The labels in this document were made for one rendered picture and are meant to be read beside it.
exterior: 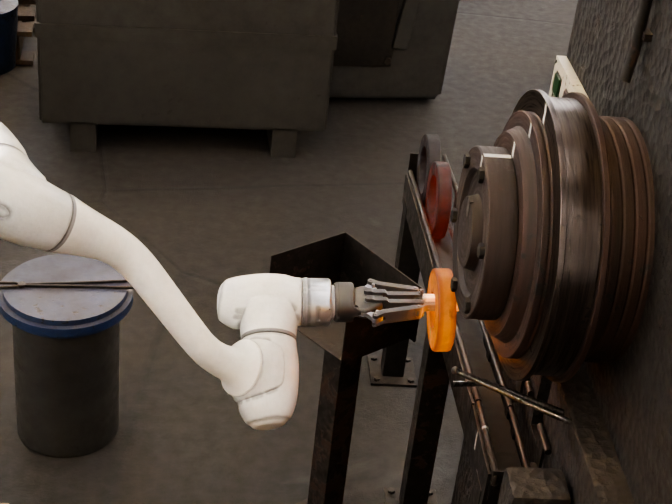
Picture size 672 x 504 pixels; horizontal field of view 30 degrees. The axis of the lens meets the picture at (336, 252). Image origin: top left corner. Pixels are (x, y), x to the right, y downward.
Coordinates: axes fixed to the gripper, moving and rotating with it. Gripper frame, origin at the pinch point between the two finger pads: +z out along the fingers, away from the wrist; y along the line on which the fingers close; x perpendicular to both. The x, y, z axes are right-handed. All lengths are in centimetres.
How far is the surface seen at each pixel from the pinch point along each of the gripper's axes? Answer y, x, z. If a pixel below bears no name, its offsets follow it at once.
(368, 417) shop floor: -70, -84, -3
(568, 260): 41, 35, 10
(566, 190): 36, 44, 10
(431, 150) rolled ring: -84, -11, 9
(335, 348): -16.8, -22.7, -17.8
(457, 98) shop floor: -280, -86, 51
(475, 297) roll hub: 32.1, 22.4, -0.7
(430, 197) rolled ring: -76, -19, 9
